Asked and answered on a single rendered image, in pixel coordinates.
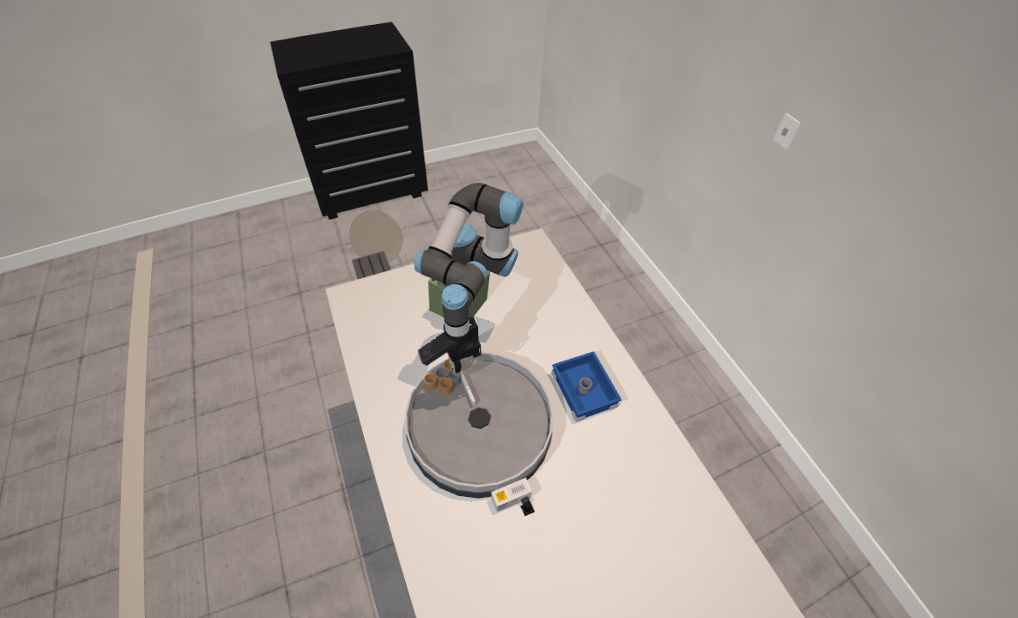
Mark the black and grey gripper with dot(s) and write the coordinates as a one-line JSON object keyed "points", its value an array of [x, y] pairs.
{"points": [[469, 346]]}

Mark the blue crate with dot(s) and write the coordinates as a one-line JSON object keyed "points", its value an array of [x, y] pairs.
{"points": [[568, 374]]}

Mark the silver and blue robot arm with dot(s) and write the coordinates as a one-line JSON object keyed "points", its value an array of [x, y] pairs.
{"points": [[457, 244]]}

